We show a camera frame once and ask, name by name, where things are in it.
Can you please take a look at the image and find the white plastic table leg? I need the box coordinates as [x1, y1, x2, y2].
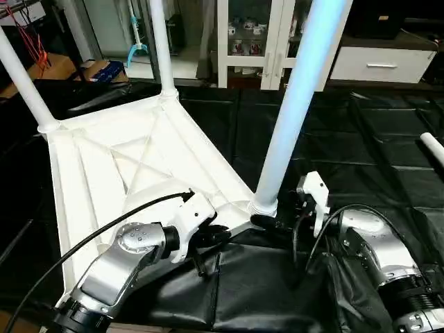
[248, 0, 352, 217]
[148, 0, 179, 99]
[0, 26, 58, 134]
[419, 131, 444, 171]

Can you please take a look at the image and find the white plastic table top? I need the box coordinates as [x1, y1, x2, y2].
[36, 88, 280, 307]

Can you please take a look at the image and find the black work mat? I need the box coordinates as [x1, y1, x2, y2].
[0, 76, 444, 333]

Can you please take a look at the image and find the white drawer unit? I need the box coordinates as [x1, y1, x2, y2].
[330, 46, 439, 85]

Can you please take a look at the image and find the white glass-door cabinet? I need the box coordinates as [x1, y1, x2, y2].
[216, 0, 349, 92]

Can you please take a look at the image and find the blue plastic bag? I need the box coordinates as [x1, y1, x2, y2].
[96, 61, 130, 83]

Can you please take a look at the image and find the light blue hooked pole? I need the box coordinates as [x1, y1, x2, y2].
[125, 0, 151, 65]

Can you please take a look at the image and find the brown cardboard box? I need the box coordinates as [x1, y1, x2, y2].
[72, 58, 105, 81]

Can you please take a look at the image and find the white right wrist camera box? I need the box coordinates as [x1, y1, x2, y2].
[296, 170, 331, 239]

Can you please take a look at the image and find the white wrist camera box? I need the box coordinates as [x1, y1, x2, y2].
[169, 191, 218, 265]
[296, 170, 331, 239]

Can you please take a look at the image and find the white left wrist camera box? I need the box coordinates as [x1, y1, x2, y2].
[169, 191, 218, 265]

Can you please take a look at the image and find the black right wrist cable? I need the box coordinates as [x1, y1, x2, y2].
[290, 201, 391, 273]

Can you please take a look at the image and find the red cable bundle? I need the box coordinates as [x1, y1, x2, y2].
[0, 3, 51, 71]

